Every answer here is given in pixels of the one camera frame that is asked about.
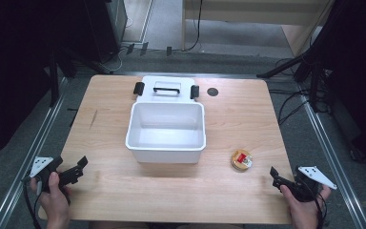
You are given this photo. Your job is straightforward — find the dark cabinet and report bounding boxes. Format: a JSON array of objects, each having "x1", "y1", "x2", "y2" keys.
[{"x1": 82, "y1": 0, "x2": 129, "y2": 64}]

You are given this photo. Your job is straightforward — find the black hanging cable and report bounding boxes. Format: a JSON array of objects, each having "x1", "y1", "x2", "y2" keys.
[{"x1": 186, "y1": 0, "x2": 204, "y2": 52}]

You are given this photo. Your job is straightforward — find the white box lid black handle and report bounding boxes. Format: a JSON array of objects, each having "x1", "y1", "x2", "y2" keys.
[{"x1": 132, "y1": 74, "x2": 201, "y2": 104}]

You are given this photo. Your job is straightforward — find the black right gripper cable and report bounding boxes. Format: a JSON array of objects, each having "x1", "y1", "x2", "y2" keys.
[{"x1": 310, "y1": 189, "x2": 329, "y2": 229}]

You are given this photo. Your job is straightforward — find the black floor cables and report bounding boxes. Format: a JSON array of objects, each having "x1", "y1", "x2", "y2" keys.
[{"x1": 268, "y1": 56, "x2": 328, "y2": 127}]

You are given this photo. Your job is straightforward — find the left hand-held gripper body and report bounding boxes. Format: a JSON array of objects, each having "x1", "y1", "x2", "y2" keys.
[{"x1": 21, "y1": 156, "x2": 65, "y2": 193}]

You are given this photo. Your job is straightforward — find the black curtain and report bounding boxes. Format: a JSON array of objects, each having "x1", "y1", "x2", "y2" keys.
[
  {"x1": 0, "y1": 0, "x2": 109, "y2": 165},
  {"x1": 311, "y1": 0, "x2": 366, "y2": 170}
]

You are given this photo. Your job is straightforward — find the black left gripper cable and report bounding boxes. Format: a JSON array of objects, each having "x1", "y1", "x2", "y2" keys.
[{"x1": 21, "y1": 179, "x2": 44, "y2": 229}]

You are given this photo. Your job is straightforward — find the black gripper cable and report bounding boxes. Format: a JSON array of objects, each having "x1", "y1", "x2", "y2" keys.
[
  {"x1": 310, "y1": 189, "x2": 329, "y2": 229},
  {"x1": 21, "y1": 179, "x2": 44, "y2": 229}
]

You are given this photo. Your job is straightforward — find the person's right hand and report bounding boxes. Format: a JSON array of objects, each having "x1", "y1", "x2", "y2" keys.
[{"x1": 279, "y1": 184, "x2": 333, "y2": 229}]

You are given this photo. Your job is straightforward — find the round golden tin red label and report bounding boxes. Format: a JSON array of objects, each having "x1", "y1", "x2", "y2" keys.
[{"x1": 230, "y1": 149, "x2": 254, "y2": 172}]

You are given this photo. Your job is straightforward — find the black stand legs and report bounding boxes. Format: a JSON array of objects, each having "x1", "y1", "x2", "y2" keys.
[
  {"x1": 255, "y1": 18, "x2": 332, "y2": 113},
  {"x1": 46, "y1": 44, "x2": 112, "y2": 108}
]

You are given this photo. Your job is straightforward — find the person's left hand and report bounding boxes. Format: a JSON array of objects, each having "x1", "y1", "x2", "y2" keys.
[{"x1": 30, "y1": 171, "x2": 73, "y2": 229}]

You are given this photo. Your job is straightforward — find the metal floor rail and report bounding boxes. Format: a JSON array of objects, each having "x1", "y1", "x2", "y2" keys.
[
  {"x1": 296, "y1": 83, "x2": 366, "y2": 229},
  {"x1": 0, "y1": 75, "x2": 70, "y2": 229}
]

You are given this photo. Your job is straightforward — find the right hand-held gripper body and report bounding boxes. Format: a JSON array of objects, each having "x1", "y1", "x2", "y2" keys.
[{"x1": 293, "y1": 165, "x2": 338, "y2": 203}]

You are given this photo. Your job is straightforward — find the white plastic storage box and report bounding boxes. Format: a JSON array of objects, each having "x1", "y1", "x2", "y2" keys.
[{"x1": 125, "y1": 100, "x2": 208, "y2": 165}]

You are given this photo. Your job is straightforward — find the white floor cable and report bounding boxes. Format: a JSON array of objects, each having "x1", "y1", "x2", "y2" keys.
[{"x1": 105, "y1": 47, "x2": 126, "y2": 73}]

